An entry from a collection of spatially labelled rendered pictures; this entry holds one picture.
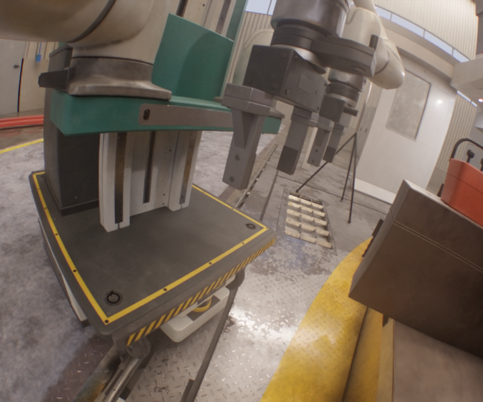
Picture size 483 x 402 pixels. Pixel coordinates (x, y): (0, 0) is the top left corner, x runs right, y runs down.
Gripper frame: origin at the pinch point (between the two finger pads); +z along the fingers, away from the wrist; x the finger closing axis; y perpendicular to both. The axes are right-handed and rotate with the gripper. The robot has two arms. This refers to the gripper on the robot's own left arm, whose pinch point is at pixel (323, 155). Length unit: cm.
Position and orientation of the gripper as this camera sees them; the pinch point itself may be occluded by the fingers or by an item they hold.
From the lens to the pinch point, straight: 56.5
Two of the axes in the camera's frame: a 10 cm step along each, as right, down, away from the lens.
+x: 5.7, -2.1, 8.0
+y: 7.9, 4.2, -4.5
